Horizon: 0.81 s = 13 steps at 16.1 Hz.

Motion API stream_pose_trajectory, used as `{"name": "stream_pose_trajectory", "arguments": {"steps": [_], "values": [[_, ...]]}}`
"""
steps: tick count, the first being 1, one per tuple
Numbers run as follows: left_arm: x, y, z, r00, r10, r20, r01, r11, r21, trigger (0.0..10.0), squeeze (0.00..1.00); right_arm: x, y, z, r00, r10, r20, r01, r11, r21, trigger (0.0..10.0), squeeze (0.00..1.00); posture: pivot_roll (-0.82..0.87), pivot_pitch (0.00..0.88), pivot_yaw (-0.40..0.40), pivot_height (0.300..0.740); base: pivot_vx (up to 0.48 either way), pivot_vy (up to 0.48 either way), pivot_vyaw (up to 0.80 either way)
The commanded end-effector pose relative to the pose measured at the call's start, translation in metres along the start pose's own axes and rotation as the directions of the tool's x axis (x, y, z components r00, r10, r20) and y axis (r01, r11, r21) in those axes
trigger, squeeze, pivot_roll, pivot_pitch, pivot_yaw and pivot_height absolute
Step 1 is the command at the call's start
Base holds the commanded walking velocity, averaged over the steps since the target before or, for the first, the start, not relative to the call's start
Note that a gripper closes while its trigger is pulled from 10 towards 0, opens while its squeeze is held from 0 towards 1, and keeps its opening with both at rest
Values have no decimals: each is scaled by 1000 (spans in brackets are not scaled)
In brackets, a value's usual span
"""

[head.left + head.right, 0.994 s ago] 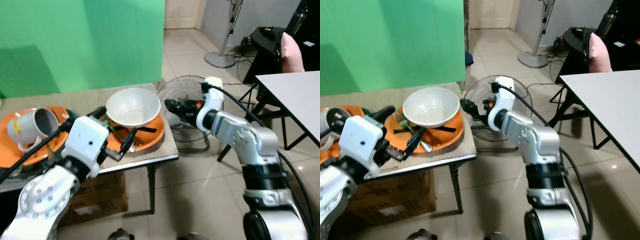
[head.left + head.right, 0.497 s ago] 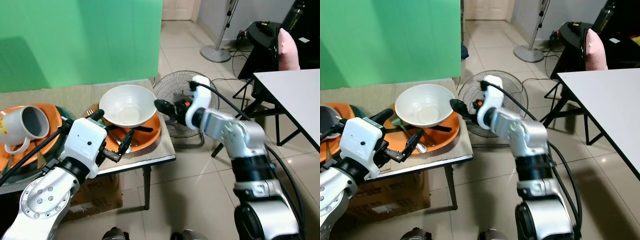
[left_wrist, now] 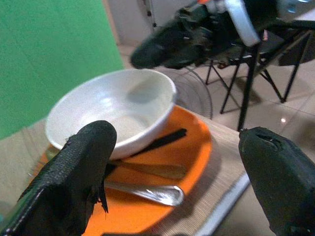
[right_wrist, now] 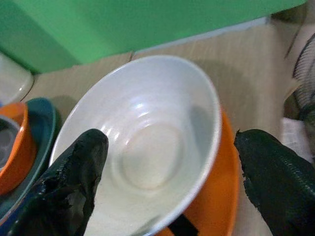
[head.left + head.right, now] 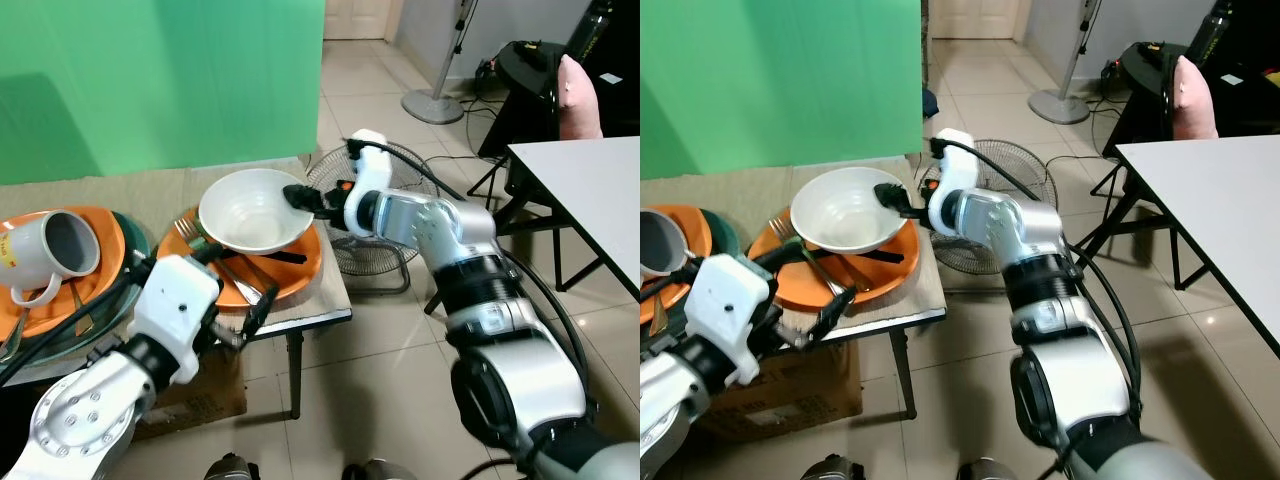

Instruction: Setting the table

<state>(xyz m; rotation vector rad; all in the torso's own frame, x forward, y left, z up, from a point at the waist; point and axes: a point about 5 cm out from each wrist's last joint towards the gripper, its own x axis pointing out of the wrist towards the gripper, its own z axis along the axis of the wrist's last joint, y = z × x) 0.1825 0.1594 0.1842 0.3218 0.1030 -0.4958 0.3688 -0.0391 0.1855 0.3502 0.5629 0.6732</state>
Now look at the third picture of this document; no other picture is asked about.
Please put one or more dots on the shiny silver spoon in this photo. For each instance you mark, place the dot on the shiny silver spoon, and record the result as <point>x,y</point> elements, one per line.
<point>165,195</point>

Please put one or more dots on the orange plate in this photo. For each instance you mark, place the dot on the orange plate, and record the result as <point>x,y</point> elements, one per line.
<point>194,150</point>

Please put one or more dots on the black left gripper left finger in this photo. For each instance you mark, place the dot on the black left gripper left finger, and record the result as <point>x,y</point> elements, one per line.
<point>71,172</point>

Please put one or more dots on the white ceramic bowl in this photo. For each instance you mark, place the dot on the white ceramic bowl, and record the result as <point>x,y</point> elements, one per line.
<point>110,98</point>

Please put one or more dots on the black folding chair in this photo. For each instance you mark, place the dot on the black folding chair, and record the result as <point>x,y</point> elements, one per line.
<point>273,43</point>

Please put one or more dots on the black metal pole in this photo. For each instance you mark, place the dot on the black metal pole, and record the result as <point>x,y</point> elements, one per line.
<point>248,91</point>

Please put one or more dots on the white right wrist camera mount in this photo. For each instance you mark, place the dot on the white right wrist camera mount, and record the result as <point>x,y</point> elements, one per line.
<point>242,22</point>

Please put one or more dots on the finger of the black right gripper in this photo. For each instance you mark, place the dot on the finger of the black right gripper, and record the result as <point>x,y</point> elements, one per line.
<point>157,49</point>
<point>189,57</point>

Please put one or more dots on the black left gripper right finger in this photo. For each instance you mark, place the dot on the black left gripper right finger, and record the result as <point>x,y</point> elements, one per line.
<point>280,177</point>

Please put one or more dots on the black chopstick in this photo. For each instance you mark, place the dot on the black chopstick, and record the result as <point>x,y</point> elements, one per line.
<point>172,140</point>
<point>168,136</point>

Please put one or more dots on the dull metal cutlery piece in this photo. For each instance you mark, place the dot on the dull metal cutlery piece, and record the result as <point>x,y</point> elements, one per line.
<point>157,169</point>

